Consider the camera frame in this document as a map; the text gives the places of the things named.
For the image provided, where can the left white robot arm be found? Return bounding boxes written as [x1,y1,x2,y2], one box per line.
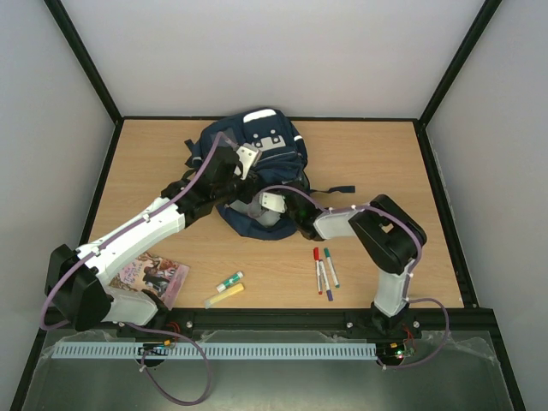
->
[46,144,261,331]

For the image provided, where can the green glue stick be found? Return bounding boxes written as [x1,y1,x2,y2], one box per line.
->
[216,271,244,293]

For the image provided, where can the yellow highlighter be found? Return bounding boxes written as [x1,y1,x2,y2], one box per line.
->
[204,283,245,309]

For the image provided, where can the light blue cable duct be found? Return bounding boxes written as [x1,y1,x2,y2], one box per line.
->
[51,342,377,360]

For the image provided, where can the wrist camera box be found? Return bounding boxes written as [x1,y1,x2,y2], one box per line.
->
[235,143,262,180]
[259,192,286,214]

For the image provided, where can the red marker pen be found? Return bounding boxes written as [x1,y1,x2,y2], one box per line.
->
[313,247,323,295]

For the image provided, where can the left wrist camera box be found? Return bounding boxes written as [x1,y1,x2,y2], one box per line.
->
[235,143,262,180]

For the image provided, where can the black aluminium frame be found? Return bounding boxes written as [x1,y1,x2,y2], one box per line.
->
[10,0,527,411]

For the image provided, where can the green marker pen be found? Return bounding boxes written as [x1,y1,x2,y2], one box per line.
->
[324,247,340,289]

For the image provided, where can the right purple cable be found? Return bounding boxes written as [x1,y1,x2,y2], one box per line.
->
[259,184,450,370]

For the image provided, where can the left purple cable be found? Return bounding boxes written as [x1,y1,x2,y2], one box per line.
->
[40,131,236,406]

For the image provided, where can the purple marker pen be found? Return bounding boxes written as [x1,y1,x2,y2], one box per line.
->
[318,259,333,301]

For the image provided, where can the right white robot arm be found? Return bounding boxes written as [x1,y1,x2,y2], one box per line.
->
[283,194,427,337]

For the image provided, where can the pink illustrated book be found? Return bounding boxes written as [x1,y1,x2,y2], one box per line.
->
[110,252,190,310]

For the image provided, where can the navy blue student backpack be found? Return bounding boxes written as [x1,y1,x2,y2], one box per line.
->
[178,107,356,241]

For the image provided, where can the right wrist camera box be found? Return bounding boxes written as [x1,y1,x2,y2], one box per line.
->
[259,192,286,214]

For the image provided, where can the purple cable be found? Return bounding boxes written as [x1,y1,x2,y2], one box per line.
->
[40,131,236,406]
[259,184,450,370]

